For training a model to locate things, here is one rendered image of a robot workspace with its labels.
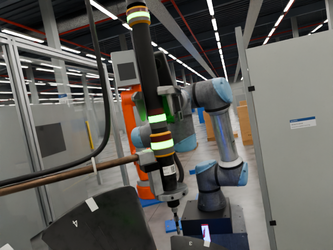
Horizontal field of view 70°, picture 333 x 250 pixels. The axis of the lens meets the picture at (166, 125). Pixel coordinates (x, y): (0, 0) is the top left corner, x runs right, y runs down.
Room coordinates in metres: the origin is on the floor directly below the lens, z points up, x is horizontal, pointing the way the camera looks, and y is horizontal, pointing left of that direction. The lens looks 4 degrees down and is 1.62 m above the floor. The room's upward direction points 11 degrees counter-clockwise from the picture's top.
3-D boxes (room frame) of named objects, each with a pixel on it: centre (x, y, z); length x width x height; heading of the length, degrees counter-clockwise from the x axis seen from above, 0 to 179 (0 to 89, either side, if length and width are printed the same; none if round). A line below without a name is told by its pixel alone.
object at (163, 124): (0.47, 0.02, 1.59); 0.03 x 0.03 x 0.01
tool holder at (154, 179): (0.47, 0.02, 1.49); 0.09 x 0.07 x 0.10; 111
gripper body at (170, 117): (0.58, -0.01, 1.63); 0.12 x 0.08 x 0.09; 166
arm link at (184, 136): (0.74, -0.03, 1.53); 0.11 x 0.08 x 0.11; 61
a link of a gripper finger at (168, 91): (0.47, -0.01, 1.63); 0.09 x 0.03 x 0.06; 176
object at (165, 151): (0.47, 0.02, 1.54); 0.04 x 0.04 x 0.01
